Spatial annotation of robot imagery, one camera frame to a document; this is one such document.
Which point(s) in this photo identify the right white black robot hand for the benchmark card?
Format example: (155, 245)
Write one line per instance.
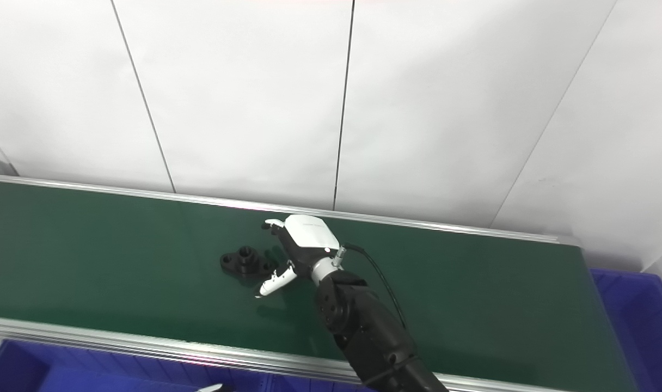
(309, 239)

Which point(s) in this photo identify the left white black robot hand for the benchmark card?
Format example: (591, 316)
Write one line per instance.
(211, 388)

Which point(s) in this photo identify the black flanged machine part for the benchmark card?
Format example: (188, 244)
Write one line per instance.
(244, 262)

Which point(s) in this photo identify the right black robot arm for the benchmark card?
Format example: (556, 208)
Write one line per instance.
(363, 326)

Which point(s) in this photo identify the green conveyor belt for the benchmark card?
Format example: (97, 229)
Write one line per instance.
(146, 345)
(118, 256)

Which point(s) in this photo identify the blue plastic bin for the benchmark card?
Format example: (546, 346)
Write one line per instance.
(647, 326)
(91, 375)
(309, 385)

